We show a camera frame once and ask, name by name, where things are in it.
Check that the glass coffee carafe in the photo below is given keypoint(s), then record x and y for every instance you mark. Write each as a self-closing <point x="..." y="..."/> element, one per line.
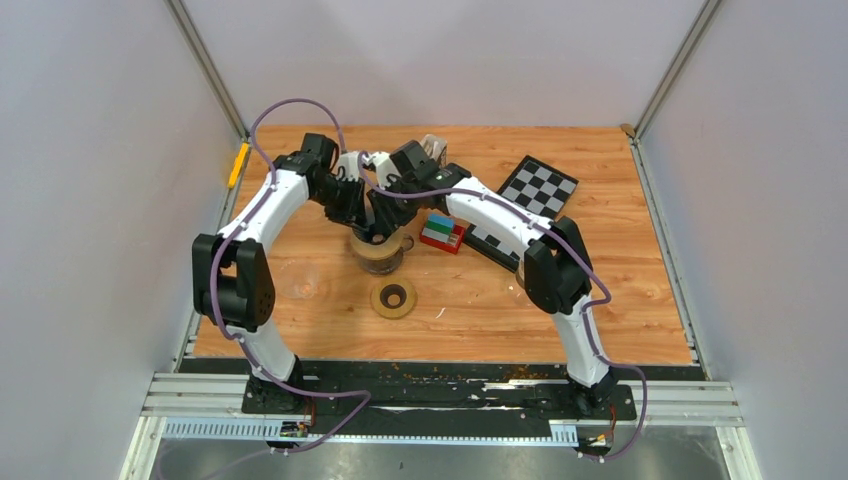
<point x="385" y="258"/>

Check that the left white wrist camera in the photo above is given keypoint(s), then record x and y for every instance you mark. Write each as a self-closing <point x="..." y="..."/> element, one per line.
<point x="348" y="166"/>

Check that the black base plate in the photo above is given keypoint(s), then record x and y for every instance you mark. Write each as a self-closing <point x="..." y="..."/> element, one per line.
<point x="431" y="399"/>

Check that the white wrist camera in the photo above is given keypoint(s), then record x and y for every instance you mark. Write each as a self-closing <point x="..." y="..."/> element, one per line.
<point x="382" y="165"/>
<point x="348" y="166"/>

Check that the red toy brick stack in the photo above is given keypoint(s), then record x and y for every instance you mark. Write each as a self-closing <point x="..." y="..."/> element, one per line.
<point x="443" y="233"/>

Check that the orange filter box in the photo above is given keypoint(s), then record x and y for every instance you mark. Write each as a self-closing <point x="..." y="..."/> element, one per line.
<point x="436" y="148"/>

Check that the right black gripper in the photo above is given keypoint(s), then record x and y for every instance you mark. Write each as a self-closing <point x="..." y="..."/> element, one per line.
<point x="387" y="213"/>

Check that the yellow marker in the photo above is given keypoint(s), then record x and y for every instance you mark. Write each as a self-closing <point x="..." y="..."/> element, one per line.
<point x="238" y="165"/>

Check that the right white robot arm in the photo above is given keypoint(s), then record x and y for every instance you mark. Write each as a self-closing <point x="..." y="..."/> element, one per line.
<point x="557" y="275"/>

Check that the blue glass dripper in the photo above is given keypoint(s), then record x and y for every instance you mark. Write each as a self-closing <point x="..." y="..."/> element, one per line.
<point x="368" y="233"/>

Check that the small clear glass cup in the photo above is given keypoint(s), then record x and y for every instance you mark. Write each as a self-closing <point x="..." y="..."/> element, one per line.
<point x="304" y="279"/>

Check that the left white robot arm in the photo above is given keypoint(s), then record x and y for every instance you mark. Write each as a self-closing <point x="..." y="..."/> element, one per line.
<point x="232" y="282"/>

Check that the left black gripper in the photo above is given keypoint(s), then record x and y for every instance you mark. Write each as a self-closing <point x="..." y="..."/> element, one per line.
<point x="356" y="212"/>

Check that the black white chessboard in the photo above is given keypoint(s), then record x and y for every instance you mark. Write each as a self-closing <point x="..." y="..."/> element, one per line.
<point x="534" y="185"/>

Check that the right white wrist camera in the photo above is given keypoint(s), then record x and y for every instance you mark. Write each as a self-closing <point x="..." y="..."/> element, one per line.
<point x="382" y="165"/>

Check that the aluminium frame rail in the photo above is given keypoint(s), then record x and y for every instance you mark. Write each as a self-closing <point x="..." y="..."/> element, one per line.
<point x="208" y="406"/>

